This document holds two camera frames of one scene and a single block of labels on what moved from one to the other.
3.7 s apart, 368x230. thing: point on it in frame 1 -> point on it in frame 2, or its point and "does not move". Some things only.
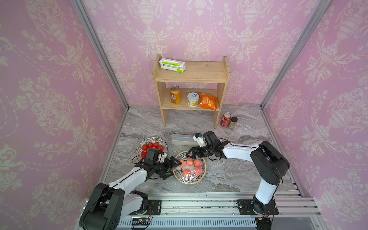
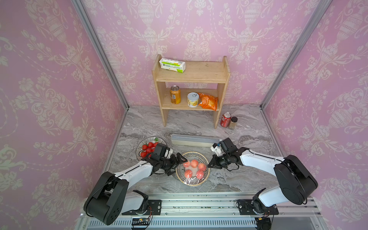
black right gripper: [194, 150] -> [215, 164]
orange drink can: [175, 94] does not move
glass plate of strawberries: [147, 140] does not move
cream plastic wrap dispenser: [182, 140] does not move
